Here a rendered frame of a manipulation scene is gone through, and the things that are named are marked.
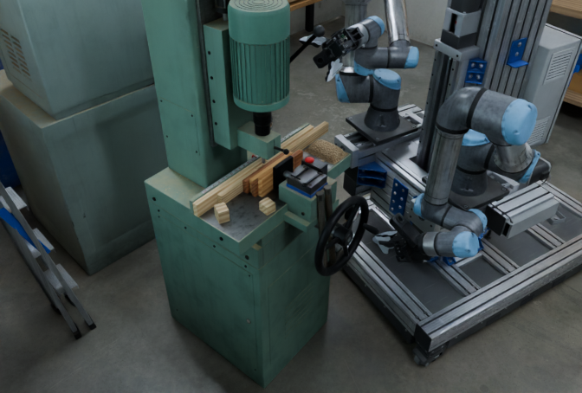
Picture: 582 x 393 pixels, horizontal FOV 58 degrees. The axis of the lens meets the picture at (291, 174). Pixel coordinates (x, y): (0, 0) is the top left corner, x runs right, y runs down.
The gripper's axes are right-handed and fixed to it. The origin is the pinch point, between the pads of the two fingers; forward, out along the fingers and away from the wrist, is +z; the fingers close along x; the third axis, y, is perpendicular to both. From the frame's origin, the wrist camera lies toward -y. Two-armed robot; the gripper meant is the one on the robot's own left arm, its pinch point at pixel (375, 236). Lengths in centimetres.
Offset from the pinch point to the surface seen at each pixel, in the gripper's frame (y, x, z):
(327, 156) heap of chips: -27.4, 10.3, 16.5
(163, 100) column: -68, -22, 48
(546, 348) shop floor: 96, 61, -13
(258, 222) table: -24.3, -30.7, 14.7
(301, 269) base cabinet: 9.0, -9.6, 32.5
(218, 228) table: -28, -40, 21
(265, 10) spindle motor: -81, -15, -8
